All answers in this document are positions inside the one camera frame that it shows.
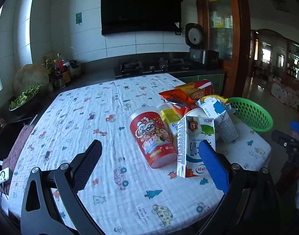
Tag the crumpled blue white carton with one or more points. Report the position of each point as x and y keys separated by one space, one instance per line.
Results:
x=217 y=110

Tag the small red figurine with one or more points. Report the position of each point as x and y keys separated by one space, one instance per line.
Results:
x=2 y=122

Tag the red printed cup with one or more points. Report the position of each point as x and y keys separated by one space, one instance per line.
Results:
x=151 y=146

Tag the ceiling vent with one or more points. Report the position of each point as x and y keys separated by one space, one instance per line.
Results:
x=281 y=5

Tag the red label oil bottle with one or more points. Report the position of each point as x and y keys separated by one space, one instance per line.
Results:
x=59 y=63

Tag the printed blanket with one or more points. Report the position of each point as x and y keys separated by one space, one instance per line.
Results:
x=90 y=102

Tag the black gas stove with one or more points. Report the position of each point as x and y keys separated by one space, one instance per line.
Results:
x=151 y=69

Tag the round wooden cutting board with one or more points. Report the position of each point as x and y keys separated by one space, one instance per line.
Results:
x=29 y=78

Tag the yellow label tea bottle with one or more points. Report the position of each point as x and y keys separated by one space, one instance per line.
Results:
x=203 y=88

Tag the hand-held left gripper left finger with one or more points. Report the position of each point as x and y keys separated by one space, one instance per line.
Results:
x=88 y=164

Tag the brown towel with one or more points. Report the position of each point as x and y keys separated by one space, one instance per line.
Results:
x=17 y=146

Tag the green wall sticker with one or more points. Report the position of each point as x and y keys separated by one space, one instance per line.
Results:
x=78 y=18

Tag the polka dot playpen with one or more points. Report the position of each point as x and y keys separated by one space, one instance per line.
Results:
x=286 y=93

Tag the orange snack bag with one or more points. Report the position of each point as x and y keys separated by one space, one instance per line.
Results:
x=173 y=98

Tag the steel pot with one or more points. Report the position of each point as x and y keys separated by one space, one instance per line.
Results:
x=74 y=68

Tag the wooden glass cabinet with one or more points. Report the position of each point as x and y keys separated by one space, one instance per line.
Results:
x=237 y=53

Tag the white green milk carton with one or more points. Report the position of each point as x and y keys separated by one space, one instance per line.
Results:
x=188 y=156

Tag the assorted small boxes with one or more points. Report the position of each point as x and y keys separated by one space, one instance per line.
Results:
x=220 y=19

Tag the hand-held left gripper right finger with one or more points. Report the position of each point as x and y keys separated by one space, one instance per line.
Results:
x=213 y=169

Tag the yellow box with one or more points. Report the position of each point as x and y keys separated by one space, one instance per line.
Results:
x=66 y=77

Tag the yellow label container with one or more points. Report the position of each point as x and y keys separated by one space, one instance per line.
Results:
x=170 y=118

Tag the green cabinet doors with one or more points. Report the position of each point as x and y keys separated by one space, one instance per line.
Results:
x=217 y=80

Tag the black rice cooker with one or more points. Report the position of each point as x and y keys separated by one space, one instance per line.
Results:
x=200 y=53

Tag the dark bowl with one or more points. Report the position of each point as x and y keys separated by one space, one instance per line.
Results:
x=19 y=111

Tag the green plastic basket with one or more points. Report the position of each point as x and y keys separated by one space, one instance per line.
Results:
x=257 y=117

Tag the white charger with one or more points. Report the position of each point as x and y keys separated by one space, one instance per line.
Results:
x=4 y=175

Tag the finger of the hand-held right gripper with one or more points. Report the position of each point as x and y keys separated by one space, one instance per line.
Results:
x=298 y=126
x=283 y=139

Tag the black range hood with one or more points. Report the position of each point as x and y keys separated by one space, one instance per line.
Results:
x=139 y=5

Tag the display shelf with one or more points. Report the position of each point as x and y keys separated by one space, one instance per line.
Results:
x=296 y=61

